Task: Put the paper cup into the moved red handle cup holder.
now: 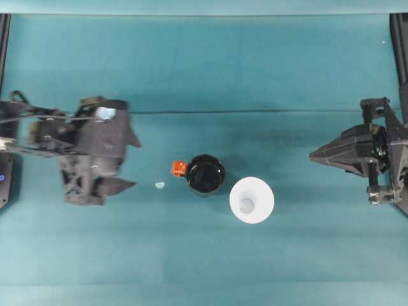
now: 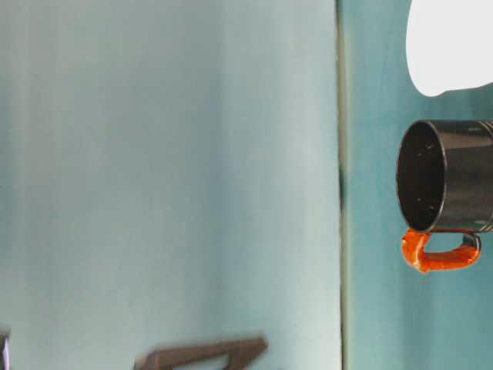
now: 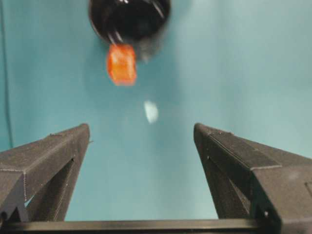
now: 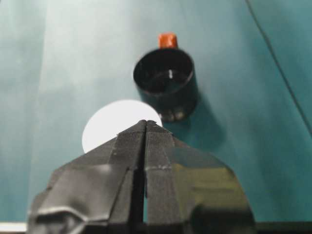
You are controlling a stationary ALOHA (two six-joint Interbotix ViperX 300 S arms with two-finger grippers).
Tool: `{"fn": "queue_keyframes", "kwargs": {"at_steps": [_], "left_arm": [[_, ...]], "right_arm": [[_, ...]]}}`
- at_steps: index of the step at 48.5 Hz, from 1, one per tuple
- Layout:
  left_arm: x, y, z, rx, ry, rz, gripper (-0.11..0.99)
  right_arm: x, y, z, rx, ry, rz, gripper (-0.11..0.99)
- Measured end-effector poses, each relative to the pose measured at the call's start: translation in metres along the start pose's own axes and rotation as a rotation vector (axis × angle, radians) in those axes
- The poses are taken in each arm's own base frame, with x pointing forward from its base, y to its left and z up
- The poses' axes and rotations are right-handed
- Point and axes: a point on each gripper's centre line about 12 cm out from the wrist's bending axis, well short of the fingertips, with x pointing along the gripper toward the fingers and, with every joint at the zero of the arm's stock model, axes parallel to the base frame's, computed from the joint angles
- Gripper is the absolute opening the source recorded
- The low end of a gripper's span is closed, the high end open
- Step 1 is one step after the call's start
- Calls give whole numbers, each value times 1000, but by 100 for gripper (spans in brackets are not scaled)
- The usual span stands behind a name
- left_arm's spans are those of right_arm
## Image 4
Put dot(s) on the white paper cup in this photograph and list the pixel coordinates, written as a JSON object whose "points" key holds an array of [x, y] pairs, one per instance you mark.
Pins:
{"points": [[109, 122]]}

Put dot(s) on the blue-green table cloth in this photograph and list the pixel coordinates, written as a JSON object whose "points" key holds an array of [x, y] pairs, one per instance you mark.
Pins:
{"points": [[48, 73]]}

